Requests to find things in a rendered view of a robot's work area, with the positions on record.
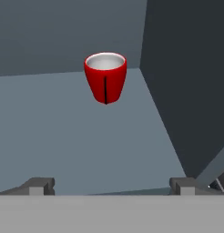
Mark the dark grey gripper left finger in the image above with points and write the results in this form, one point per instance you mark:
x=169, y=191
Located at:
x=38, y=183

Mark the red cup with white inside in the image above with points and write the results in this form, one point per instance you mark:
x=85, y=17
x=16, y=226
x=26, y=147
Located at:
x=100, y=82

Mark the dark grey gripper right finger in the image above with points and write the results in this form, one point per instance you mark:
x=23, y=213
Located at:
x=185, y=183

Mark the grey cabinet interior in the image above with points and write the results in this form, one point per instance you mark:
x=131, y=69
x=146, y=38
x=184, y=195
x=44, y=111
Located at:
x=56, y=127

